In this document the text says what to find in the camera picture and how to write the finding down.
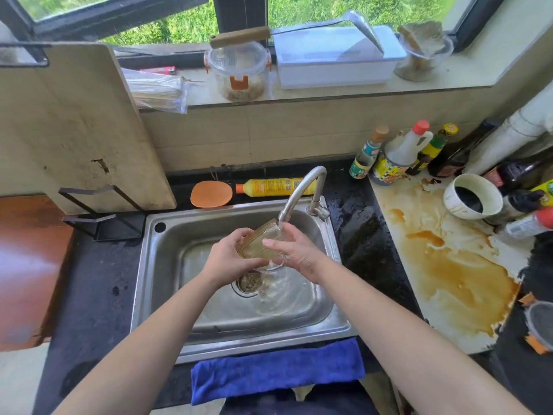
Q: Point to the worn wooden cutting board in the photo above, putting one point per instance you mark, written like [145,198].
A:
[77,125]

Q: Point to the large white bottle red cap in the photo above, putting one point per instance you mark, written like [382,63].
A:
[399,157]

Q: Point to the person's right forearm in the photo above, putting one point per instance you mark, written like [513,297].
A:
[410,345]

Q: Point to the person's left hand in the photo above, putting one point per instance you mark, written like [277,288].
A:
[222,259]

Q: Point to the person's right thumb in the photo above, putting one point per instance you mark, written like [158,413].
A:
[276,245]

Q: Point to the brown wooden cabinet top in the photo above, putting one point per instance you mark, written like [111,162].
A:
[30,272]

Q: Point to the blue towel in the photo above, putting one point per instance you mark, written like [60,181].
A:
[276,369]

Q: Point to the tall dark glass bottle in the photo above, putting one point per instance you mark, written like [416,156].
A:
[458,153]

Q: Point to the grey bottle with black cap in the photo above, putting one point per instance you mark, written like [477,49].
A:
[518,205]

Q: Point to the white plastic lidded box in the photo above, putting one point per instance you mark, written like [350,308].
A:
[332,60]

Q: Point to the black window frame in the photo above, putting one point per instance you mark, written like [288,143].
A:
[240,10]

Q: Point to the person's left forearm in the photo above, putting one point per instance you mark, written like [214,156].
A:
[151,350]

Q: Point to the clear bag of wooden skewers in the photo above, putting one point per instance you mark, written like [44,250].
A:
[157,92]

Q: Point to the person's right hand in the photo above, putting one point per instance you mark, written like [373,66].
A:
[304,257]

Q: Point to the person's left thumb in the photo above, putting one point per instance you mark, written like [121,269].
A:
[255,264]

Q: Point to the stainless steel sink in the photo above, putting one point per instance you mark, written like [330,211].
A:
[173,272]

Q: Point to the grey container with orange clips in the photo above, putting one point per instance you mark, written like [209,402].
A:
[540,326]

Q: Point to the clear glass bowl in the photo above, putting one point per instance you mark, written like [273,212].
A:
[259,244]

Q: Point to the person's dark clothing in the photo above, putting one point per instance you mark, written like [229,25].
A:
[298,404]

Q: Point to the stained white board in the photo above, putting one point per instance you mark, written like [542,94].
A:
[449,272]

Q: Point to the dark bottle with red label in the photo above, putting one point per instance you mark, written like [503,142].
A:
[518,172]

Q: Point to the green label bottle tan cap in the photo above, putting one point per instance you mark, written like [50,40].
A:
[367,156]

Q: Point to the orange oval scrubber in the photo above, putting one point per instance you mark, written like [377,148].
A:
[211,194]

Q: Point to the white bottle with red cap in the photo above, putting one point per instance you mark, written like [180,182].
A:
[529,224]

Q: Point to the red lighter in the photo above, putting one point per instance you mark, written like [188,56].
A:
[157,70]

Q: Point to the yellow green label bottle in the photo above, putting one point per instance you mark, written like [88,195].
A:
[545,192]

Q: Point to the glass jar with cloth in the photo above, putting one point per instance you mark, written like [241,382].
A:
[421,51]

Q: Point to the dark bottle with yellow cap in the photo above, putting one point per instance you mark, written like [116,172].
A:
[432,149]

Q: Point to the metal sink drain strainer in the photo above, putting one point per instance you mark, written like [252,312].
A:
[248,282]

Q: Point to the yellow dish soap bottle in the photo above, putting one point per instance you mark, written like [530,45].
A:
[268,187]

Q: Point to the black metal board rack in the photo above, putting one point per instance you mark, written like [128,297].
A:
[108,220]

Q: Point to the white pipe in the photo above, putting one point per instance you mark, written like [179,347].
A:
[509,133]

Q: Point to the stained white mug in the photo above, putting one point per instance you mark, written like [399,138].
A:
[460,205]

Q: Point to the curved metal faucet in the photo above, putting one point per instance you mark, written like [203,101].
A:
[302,185]

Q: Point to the clear container with orange clips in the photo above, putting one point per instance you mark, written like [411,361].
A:
[240,73]

